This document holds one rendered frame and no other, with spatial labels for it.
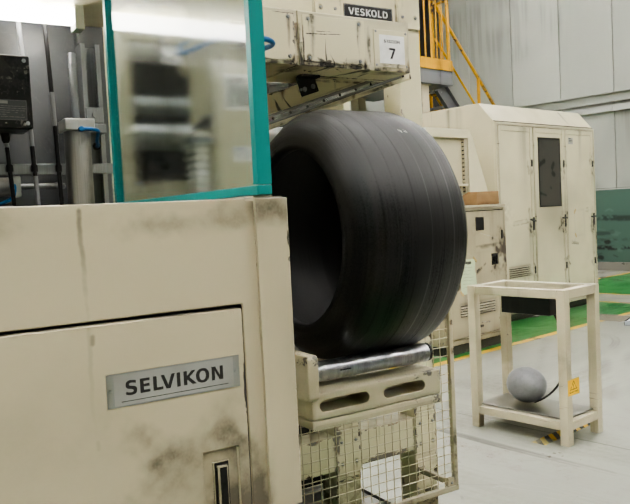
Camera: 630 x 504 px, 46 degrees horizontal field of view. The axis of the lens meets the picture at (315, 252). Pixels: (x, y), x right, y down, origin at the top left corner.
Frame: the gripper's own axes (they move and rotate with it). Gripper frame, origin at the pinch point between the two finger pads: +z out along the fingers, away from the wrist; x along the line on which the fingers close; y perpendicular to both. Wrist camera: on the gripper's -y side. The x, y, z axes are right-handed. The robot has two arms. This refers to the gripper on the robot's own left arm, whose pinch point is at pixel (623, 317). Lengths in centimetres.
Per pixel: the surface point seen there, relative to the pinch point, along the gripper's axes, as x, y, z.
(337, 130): 25, -40, 57
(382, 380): 38, 15, 51
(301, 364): 21, 11, 63
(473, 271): 510, -32, 122
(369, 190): 21, -25, 48
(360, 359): 35, 10, 55
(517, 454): 260, 72, 53
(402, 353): 44, 9, 48
